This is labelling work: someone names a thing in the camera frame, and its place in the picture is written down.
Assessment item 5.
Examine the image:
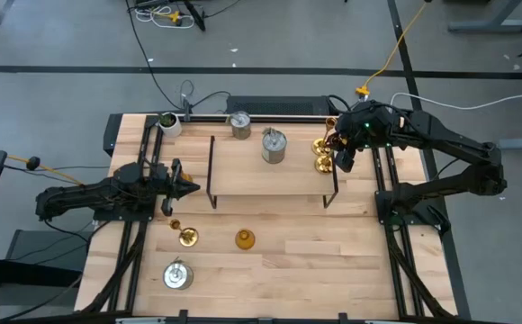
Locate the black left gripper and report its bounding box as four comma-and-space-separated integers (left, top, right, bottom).
152, 157, 202, 217

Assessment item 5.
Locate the white and yellow cable bundle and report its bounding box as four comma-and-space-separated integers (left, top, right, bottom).
133, 4, 197, 31

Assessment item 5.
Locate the small plant in white pot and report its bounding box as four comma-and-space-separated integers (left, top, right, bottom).
157, 112, 184, 139

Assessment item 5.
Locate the yellow cable with black plug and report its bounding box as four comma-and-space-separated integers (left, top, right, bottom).
6, 155, 85, 186

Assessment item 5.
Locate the black floor cable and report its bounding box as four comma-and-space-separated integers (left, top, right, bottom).
124, 0, 185, 112

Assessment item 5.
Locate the tall brass candlestick holder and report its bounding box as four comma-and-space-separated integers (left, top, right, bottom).
168, 218, 200, 248
310, 115, 338, 157
313, 148, 337, 176

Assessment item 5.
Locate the wooden desk with grey legs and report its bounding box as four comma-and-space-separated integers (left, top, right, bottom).
447, 0, 522, 150

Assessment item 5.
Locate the scented candle tin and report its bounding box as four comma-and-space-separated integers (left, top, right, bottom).
162, 256, 195, 291
229, 110, 253, 140
260, 127, 288, 166

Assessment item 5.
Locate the yellow extension cable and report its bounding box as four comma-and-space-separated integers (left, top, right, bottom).
355, 0, 429, 98

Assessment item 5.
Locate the black aluminium rig frame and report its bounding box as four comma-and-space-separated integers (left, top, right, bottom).
74, 112, 473, 324

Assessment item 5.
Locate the white floor cable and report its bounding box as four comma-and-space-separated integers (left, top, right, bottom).
389, 85, 522, 112

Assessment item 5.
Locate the wooden shelf riser black frame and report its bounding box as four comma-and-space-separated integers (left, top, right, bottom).
205, 133, 339, 211

